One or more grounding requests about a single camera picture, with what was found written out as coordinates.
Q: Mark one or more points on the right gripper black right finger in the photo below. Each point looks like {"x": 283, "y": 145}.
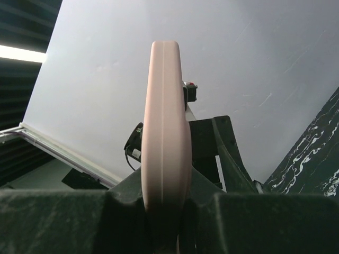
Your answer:
{"x": 218, "y": 222}

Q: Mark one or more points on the pink phone case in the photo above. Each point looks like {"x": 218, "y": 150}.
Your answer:
{"x": 166, "y": 152}

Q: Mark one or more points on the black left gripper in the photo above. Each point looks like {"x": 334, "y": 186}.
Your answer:
{"x": 213, "y": 137}

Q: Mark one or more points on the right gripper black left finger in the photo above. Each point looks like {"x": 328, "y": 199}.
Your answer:
{"x": 75, "y": 221}

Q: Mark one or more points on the aluminium frame rail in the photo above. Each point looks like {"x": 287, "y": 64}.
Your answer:
{"x": 60, "y": 152}

